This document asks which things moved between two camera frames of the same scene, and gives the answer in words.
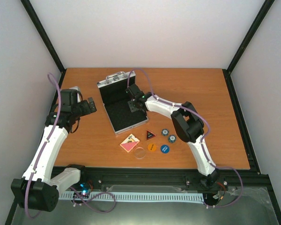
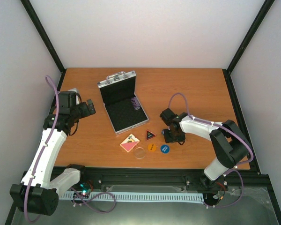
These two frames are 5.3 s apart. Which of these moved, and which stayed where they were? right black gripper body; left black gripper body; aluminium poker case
Moved: right black gripper body
Stayed: left black gripper body; aluminium poker case
